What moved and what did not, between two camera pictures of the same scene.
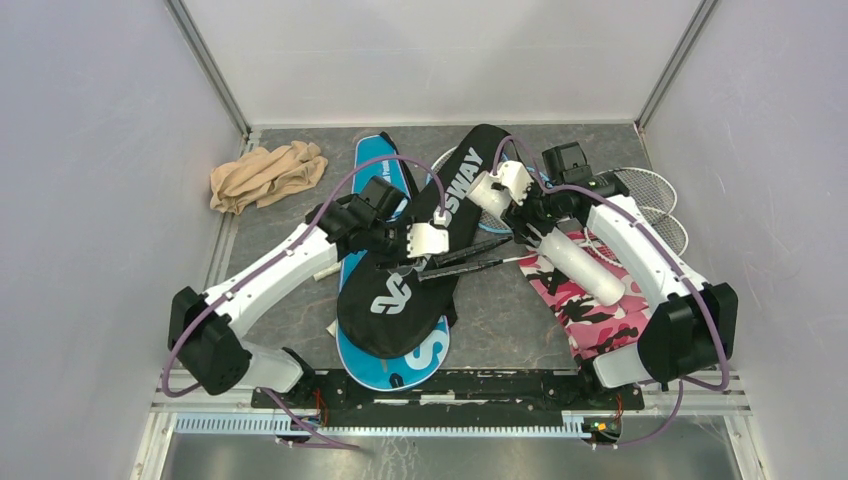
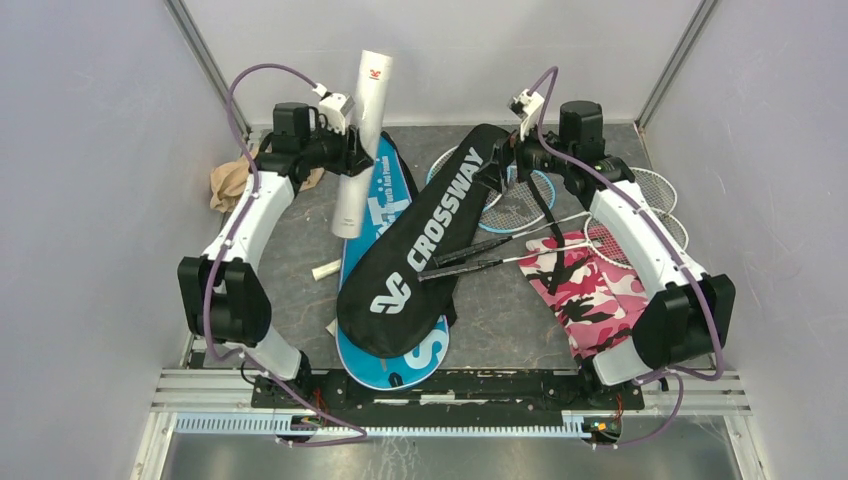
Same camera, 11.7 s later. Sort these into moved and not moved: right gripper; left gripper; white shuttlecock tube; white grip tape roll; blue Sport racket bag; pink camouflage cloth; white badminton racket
Moved: white shuttlecock tube; left gripper; right gripper
Not moved: blue Sport racket bag; white badminton racket; white grip tape roll; pink camouflage cloth
